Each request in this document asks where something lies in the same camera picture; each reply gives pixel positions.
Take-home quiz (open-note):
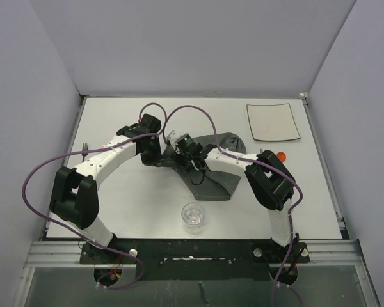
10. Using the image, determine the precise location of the grey cloth placemat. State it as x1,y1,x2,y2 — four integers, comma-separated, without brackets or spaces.
147,132,246,201

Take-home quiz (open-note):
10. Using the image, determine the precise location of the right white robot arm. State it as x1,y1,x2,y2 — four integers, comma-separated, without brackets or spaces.
173,142,295,262

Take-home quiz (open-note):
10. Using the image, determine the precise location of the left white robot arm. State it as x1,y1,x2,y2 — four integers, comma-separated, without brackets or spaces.
50,134,161,263

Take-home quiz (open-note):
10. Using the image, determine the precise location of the clear plastic cup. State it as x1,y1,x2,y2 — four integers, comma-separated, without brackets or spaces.
181,202,205,236

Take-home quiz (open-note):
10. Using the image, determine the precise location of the black plastic fork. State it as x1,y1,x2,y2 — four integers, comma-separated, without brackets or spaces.
81,143,88,162

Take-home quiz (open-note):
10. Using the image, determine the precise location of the orange plastic spoon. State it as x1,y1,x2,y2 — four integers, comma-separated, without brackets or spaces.
276,152,287,162

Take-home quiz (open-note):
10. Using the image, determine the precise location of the white rectangular plate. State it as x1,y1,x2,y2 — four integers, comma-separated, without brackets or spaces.
246,103,301,142

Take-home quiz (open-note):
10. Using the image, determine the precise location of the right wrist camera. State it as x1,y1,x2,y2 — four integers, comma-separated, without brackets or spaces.
166,130,203,155

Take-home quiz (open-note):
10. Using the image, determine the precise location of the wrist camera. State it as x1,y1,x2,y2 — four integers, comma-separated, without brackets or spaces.
116,114,161,138
166,130,203,155

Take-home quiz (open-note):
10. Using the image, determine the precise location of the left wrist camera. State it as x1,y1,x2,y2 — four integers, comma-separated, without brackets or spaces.
116,114,161,138

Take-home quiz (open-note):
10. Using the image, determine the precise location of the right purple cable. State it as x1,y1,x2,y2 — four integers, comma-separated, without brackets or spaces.
162,104,305,307

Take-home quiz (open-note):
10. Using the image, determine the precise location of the purple cable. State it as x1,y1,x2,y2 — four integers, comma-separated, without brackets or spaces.
162,104,305,307
21,102,169,291

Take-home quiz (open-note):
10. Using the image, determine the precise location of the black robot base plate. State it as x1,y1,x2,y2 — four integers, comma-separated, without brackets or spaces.
79,239,310,281

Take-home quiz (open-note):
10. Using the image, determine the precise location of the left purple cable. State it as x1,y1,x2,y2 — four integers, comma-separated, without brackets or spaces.
21,102,169,291

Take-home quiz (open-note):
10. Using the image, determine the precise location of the aluminium frame rail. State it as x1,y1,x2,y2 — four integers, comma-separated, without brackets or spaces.
24,239,362,267

